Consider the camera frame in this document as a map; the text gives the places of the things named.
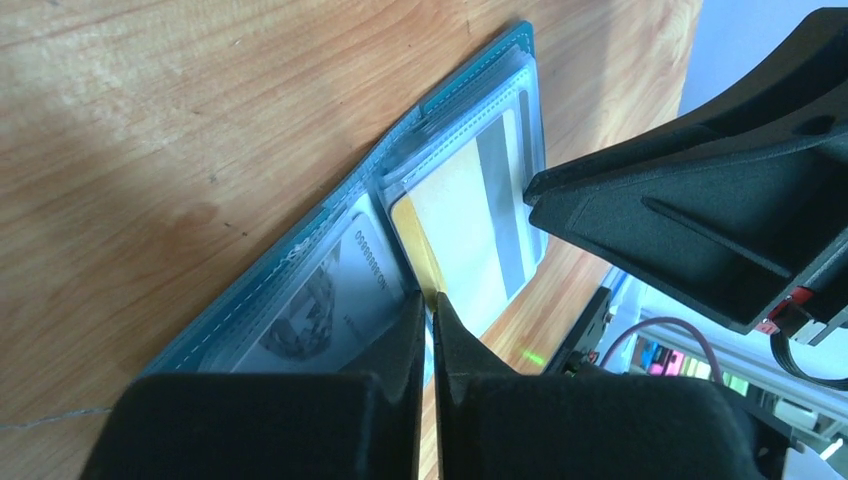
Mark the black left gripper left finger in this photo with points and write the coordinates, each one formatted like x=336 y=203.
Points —
x=362 y=422

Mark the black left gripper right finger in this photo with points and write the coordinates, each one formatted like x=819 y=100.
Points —
x=495 y=423

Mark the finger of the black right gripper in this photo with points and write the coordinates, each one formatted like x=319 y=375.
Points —
x=732 y=206

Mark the gold card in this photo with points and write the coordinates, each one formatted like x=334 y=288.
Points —
x=465 y=228

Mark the teal leather card holder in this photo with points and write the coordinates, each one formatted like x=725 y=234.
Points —
x=502 y=75

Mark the white patterned card in holder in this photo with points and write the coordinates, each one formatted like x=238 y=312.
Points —
x=349 y=299

